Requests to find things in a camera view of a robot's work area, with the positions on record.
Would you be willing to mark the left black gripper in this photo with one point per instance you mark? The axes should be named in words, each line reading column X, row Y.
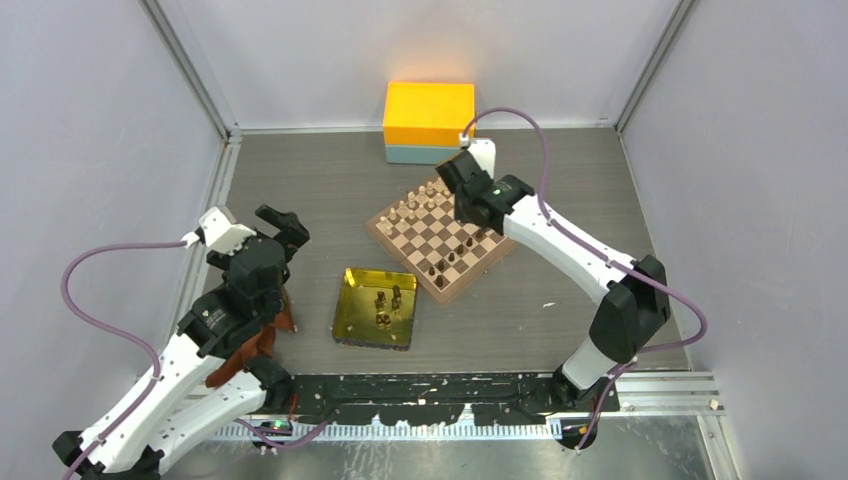
column 292, row 231

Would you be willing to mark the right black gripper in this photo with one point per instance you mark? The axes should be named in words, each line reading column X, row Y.
column 457, row 213

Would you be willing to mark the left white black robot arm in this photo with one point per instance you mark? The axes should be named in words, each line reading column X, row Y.
column 216, row 367

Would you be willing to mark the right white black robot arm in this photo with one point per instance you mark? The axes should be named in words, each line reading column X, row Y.
column 631, row 306

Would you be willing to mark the wooden chessboard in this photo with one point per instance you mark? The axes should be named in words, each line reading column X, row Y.
column 423, row 236

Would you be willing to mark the grey-blue box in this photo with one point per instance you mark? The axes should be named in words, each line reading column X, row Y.
column 419, row 154

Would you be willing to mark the yellow box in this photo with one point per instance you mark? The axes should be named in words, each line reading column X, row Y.
column 426, row 113

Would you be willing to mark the yellow transparent tray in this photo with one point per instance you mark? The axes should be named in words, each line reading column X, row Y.
column 375, row 309

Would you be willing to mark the brown cloth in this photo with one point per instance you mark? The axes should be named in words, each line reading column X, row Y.
column 260, row 344

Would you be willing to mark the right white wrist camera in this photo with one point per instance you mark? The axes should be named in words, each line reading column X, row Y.
column 484, row 152

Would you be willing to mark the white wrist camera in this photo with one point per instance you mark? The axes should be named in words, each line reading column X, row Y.
column 484, row 152
column 220, row 232

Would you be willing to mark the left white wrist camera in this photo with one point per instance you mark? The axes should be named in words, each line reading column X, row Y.
column 220, row 232

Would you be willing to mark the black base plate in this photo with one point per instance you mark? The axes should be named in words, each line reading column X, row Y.
column 494, row 399

